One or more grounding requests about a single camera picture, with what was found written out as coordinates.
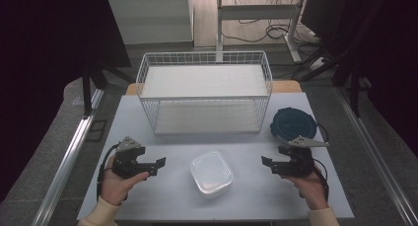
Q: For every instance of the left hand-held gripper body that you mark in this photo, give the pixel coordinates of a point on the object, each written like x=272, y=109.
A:
x=126, y=166

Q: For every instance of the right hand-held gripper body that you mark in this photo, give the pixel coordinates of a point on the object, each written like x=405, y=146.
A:
x=297, y=166

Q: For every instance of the round container with dark lid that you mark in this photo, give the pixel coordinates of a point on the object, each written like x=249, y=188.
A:
x=292, y=124

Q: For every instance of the square clear plastic container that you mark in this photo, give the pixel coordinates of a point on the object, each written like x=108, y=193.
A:
x=212, y=173

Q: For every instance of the person's left hand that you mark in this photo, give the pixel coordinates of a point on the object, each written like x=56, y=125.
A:
x=115, y=186

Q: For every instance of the person's right hand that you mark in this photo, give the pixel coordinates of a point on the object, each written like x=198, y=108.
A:
x=310, y=189

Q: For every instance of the black floor grille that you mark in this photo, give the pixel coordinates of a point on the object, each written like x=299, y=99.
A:
x=97, y=130

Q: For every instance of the wooden board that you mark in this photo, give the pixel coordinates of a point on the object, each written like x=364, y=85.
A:
x=286, y=87

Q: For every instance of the black metal stand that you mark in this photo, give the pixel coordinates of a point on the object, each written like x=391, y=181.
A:
x=354, y=94
x=87, y=94

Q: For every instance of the white power strip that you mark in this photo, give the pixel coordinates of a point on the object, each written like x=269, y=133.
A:
x=317, y=63

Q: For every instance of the white cabinet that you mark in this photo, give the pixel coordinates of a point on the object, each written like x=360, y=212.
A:
x=151, y=18

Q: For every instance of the aluminium rail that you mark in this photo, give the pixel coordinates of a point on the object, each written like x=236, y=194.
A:
x=65, y=166
x=378, y=166

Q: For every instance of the white desk frame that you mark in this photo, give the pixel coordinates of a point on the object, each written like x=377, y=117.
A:
x=256, y=12

